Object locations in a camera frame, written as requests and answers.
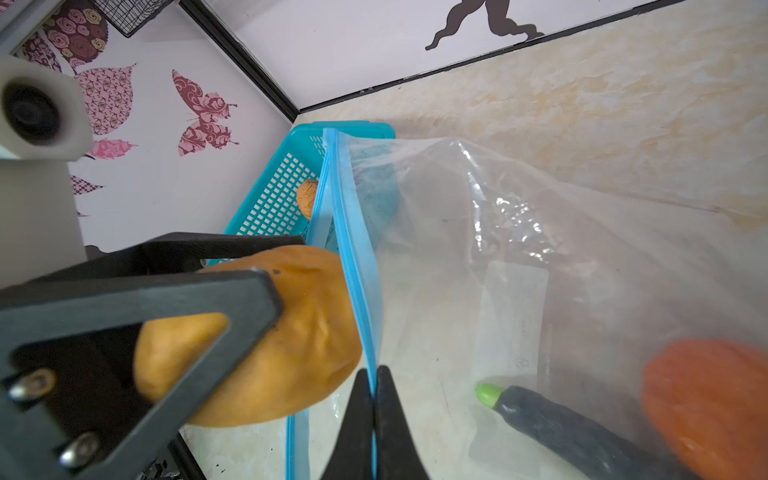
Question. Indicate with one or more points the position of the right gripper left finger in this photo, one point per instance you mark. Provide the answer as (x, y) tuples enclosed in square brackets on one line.
[(352, 456)]

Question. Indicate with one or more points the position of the yellow potato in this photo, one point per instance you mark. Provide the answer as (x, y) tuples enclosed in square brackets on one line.
[(304, 358)]

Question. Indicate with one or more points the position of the aluminium rail left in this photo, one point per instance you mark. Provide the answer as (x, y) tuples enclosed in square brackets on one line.
[(20, 20)]

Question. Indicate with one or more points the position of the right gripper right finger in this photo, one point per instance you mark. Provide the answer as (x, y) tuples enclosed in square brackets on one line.
[(396, 454)]

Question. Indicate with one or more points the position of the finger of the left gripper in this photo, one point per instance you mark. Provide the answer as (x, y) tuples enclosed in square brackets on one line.
[(70, 408), (179, 252)]

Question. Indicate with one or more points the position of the black wire basket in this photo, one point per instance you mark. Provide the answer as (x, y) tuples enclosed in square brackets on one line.
[(129, 16)]

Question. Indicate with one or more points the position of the dark eggplant green stem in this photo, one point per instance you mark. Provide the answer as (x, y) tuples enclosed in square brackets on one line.
[(583, 443)]

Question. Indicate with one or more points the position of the wrinkled orange walnut toy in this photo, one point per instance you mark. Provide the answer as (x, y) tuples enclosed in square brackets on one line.
[(305, 197)]

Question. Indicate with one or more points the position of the clear zip bag blue zipper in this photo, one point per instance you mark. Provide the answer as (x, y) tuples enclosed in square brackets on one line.
[(495, 272)]

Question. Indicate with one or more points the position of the teal plastic basket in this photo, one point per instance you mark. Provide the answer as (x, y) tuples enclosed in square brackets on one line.
[(274, 206)]

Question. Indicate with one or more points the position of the orange pumpkin toy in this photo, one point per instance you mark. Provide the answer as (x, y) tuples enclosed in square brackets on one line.
[(708, 400)]

